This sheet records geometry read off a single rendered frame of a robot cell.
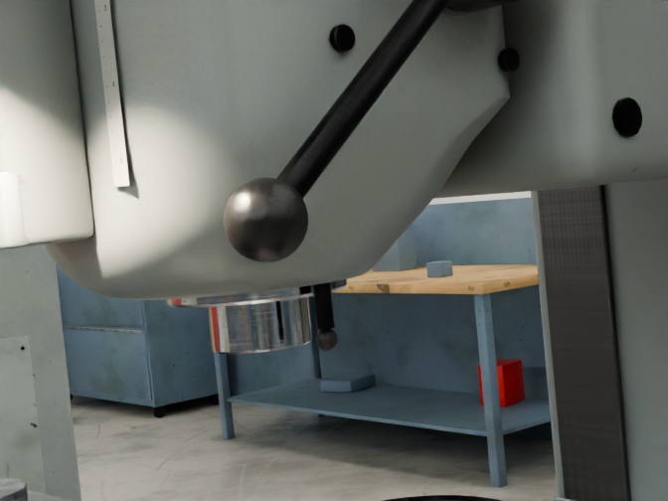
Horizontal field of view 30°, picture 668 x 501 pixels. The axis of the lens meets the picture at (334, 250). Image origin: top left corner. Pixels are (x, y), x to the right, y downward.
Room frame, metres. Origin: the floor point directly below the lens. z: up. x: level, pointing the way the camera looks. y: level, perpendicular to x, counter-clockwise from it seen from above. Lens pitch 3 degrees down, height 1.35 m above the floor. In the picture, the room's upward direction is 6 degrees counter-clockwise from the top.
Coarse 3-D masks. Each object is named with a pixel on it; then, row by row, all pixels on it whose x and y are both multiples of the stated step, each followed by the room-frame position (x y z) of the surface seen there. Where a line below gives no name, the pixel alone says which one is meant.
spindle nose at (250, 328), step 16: (256, 304) 0.56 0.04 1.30; (272, 304) 0.56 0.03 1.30; (288, 304) 0.57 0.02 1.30; (304, 304) 0.58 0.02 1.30; (224, 320) 0.57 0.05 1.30; (240, 320) 0.56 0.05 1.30; (256, 320) 0.56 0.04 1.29; (272, 320) 0.56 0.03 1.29; (288, 320) 0.57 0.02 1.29; (304, 320) 0.57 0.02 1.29; (224, 336) 0.57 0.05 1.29; (240, 336) 0.56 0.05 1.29; (256, 336) 0.56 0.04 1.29; (272, 336) 0.56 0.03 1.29; (288, 336) 0.57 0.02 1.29; (304, 336) 0.57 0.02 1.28; (224, 352) 0.57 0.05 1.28; (240, 352) 0.56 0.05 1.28; (256, 352) 0.56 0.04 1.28
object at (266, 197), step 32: (416, 0) 0.49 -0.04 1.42; (448, 0) 0.49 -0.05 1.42; (480, 0) 0.51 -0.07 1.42; (512, 0) 0.52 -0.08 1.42; (416, 32) 0.48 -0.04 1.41; (384, 64) 0.47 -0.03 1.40; (352, 96) 0.46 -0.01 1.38; (320, 128) 0.45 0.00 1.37; (352, 128) 0.46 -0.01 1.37; (320, 160) 0.45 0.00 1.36; (256, 192) 0.43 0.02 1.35; (288, 192) 0.43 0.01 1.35; (224, 224) 0.43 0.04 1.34; (256, 224) 0.42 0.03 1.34; (288, 224) 0.42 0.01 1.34; (256, 256) 0.43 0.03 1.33
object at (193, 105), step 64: (128, 0) 0.48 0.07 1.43; (192, 0) 0.48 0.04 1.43; (256, 0) 0.48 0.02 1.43; (320, 0) 0.49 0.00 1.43; (384, 0) 0.52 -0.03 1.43; (128, 64) 0.49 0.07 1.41; (192, 64) 0.48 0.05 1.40; (256, 64) 0.48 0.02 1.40; (320, 64) 0.49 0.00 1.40; (448, 64) 0.54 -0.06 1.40; (512, 64) 0.55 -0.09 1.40; (128, 128) 0.49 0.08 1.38; (192, 128) 0.48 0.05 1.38; (256, 128) 0.48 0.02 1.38; (384, 128) 0.52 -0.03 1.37; (448, 128) 0.54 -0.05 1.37; (128, 192) 0.49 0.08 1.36; (192, 192) 0.48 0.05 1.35; (320, 192) 0.51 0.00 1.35; (384, 192) 0.53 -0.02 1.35; (64, 256) 0.54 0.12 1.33; (128, 256) 0.51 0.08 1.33; (192, 256) 0.50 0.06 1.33; (320, 256) 0.53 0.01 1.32
